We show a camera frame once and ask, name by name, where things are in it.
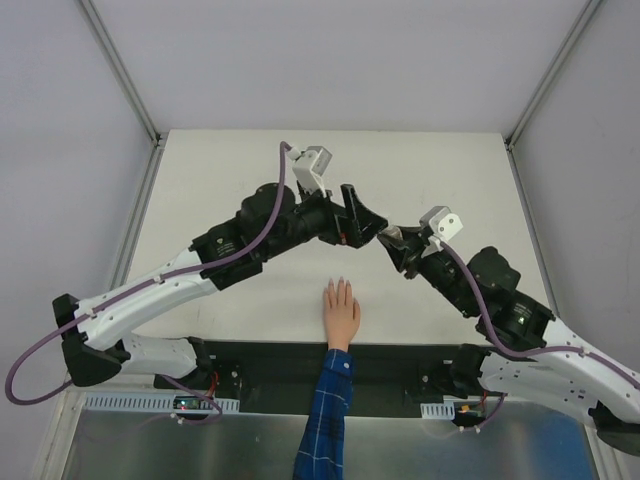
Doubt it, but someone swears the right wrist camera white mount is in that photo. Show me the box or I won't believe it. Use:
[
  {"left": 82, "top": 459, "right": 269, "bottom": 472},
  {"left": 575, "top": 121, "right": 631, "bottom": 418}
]
[{"left": 419, "top": 206, "right": 463, "bottom": 252}]

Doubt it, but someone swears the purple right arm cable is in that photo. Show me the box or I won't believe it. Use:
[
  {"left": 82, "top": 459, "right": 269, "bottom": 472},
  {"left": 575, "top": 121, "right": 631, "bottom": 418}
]
[{"left": 439, "top": 242, "right": 640, "bottom": 391}]

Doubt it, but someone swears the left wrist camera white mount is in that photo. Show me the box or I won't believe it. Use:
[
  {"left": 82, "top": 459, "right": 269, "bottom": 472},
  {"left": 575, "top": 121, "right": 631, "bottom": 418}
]
[{"left": 287, "top": 146, "right": 333, "bottom": 195}]

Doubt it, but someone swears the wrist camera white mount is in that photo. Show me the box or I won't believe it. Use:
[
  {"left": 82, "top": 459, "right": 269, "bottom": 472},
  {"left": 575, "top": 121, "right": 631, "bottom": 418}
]
[
  {"left": 419, "top": 206, "right": 463, "bottom": 252},
  {"left": 287, "top": 146, "right": 333, "bottom": 195}
]

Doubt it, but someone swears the shiny metal front plate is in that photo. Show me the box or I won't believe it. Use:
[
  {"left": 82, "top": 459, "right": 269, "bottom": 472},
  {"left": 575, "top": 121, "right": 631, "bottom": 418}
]
[{"left": 63, "top": 402, "right": 597, "bottom": 479}]

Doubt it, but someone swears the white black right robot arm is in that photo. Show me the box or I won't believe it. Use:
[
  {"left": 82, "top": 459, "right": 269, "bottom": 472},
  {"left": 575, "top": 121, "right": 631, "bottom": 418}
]
[{"left": 378, "top": 226, "right": 639, "bottom": 456}]

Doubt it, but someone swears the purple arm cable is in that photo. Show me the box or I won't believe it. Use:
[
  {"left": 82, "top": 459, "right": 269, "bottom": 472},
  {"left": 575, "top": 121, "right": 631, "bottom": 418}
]
[
  {"left": 4, "top": 141, "right": 301, "bottom": 404},
  {"left": 439, "top": 242, "right": 640, "bottom": 391}
]

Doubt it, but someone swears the mannequin hand with long nails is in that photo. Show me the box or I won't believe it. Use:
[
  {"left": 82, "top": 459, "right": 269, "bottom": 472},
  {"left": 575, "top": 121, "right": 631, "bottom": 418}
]
[{"left": 323, "top": 278, "right": 361, "bottom": 352}]

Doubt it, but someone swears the white slotted cable duct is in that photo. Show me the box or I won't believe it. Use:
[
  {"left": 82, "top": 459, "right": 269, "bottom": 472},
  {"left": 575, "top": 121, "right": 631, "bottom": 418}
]
[
  {"left": 84, "top": 393, "right": 217, "bottom": 414},
  {"left": 420, "top": 401, "right": 456, "bottom": 421}
]

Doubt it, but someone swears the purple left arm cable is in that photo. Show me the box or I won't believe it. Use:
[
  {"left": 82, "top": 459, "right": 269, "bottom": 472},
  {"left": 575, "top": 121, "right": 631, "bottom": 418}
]
[{"left": 4, "top": 141, "right": 301, "bottom": 404}]

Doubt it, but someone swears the left aluminium frame post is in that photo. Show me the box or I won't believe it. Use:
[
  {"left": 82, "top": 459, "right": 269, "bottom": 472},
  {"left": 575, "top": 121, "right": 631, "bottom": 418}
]
[{"left": 75, "top": 0, "right": 164, "bottom": 146}]

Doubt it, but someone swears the blue plaid sleeve forearm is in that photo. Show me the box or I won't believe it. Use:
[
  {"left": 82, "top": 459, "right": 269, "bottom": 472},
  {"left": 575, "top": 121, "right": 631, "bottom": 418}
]
[{"left": 292, "top": 350, "right": 354, "bottom": 480}]

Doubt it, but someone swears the right white slotted cable duct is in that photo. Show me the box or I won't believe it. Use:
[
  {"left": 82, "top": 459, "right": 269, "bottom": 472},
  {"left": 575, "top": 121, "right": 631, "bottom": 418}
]
[{"left": 420, "top": 401, "right": 456, "bottom": 421}]

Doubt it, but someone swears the right aluminium frame post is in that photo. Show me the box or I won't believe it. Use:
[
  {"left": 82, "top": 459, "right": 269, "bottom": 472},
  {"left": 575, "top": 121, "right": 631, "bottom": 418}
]
[{"left": 504, "top": 0, "right": 605, "bottom": 152}]

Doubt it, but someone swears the aluminium frame post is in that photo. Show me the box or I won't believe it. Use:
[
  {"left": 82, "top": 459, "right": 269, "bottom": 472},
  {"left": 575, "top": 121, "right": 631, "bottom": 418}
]
[
  {"left": 504, "top": 0, "right": 605, "bottom": 152},
  {"left": 75, "top": 0, "right": 164, "bottom": 146}
]

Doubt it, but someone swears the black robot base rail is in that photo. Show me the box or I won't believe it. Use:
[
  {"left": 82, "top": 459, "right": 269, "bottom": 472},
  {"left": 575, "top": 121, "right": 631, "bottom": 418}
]
[{"left": 152, "top": 338, "right": 546, "bottom": 419}]

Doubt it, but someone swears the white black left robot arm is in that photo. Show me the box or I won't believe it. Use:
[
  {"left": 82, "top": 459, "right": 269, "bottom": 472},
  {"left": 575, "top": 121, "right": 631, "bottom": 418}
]
[{"left": 53, "top": 183, "right": 388, "bottom": 389}]

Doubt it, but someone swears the left white slotted cable duct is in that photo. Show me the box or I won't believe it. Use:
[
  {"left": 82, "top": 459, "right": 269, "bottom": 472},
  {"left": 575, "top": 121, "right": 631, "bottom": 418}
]
[{"left": 84, "top": 393, "right": 217, "bottom": 414}]

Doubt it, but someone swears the clear glitter nail polish bottle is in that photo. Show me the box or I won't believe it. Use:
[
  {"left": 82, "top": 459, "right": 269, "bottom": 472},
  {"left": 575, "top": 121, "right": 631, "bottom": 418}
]
[{"left": 377, "top": 225, "right": 404, "bottom": 245}]

